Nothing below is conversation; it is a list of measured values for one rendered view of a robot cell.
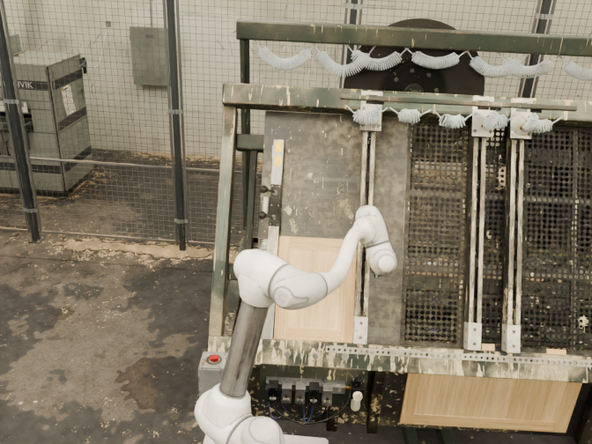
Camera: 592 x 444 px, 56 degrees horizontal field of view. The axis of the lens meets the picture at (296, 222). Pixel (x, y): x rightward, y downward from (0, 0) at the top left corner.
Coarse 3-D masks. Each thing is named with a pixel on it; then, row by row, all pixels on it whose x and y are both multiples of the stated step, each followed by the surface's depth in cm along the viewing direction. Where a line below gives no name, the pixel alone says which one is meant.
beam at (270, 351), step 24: (264, 360) 260; (288, 360) 260; (312, 360) 260; (336, 360) 260; (360, 360) 260; (384, 360) 260; (408, 360) 260; (432, 360) 260; (456, 360) 260; (552, 360) 260
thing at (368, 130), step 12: (360, 108) 265; (372, 108) 264; (372, 132) 267; (372, 144) 266; (360, 156) 273; (372, 156) 266; (360, 168) 269; (372, 168) 265; (360, 180) 267; (372, 180) 265; (360, 192) 264; (372, 192) 264; (360, 204) 264; (372, 204) 264; (360, 252) 262; (360, 264) 262; (360, 276) 261; (360, 288) 264; (360, 300) 264; (360, 312) 263; (360, 324) 259; (360, 336) 259
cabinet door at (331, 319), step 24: (288, 240) 268; (312, 240) 268; (336, 240) 268; (312, 264) 267; (288, 312) 266; (312, 312) 265; (336, 312) 265; (288, 336) 264; (312, 336) 264; (336, 336) 264
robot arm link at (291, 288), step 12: (288, 264) 187; (276, 276) 183; (288, 276) 182; (300, 276) 184; (312, 276) 186; (276, 288) 179; (288, 288) 177; (300, 288) 178; (312, 288) 181; (324, 288) 187; (276, 300) 179; (288, 300) 176; (300, 300) 179; (312, 300) 182
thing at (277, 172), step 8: (280, 152) 270; (272, 160) 269; (272, 168) 269; (280, 168) 269; (272, 176) 269; (280, 176) 269; (280, 184) 268; (280, 200) 268; (272, 232) 266; (272, 240) 266; (272, 248) 266; (272, 304) 264; (272, 312) 263; (272, 320) 263; (264, 328) 263; (272, 328) 263; (264, 336) 262; (272, 336) 262
